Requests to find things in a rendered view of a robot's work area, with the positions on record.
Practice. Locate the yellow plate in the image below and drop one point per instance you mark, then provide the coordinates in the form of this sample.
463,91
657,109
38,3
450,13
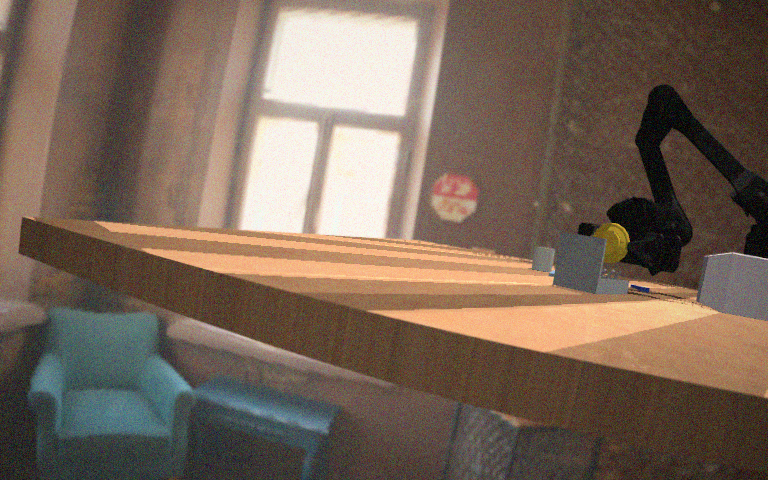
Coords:
617,239

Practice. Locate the grey dish rack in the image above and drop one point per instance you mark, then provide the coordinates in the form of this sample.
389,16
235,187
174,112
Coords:
579,266

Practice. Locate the grey cylinder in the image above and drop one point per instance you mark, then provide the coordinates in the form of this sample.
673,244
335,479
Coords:
543,259

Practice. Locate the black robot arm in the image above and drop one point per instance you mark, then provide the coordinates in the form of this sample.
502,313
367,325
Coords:
665,109

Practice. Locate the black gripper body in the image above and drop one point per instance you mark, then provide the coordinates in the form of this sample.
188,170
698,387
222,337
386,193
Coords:
670,254

